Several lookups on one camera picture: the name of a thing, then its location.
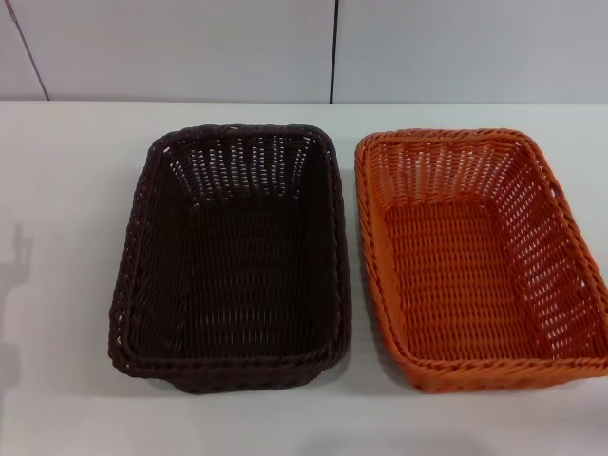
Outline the orange woven basket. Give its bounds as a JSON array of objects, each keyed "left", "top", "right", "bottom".
[{"left": 353, "top": 126, "right": 608, "bottom": 381}]

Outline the dark brown woven basket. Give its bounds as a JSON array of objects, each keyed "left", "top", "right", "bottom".
[{"left": 109, "top": 122, "right": 353, "bottom": 370}]

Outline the black vertical wall strip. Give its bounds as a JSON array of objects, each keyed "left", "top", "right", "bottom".
[{"left": 328, "top": 0, "right": 340, "bottom": 104}]

